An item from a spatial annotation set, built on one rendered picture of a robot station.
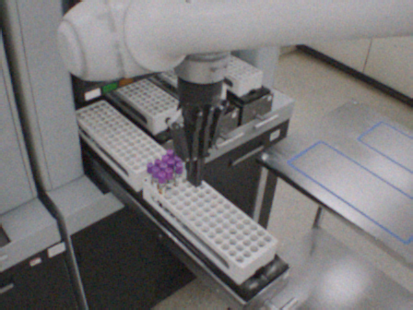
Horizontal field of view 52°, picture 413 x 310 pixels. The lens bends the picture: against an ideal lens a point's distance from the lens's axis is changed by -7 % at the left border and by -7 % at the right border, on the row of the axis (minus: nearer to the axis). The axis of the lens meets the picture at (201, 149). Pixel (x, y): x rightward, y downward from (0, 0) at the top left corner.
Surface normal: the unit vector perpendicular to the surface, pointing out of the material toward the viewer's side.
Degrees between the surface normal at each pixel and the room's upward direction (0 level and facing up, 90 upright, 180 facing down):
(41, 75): 90
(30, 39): 90
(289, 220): 0
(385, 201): 0
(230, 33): 86
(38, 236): 90
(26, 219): 0
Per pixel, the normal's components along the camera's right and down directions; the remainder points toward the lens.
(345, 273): 0.05, -0.78
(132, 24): 0.12, 0.18
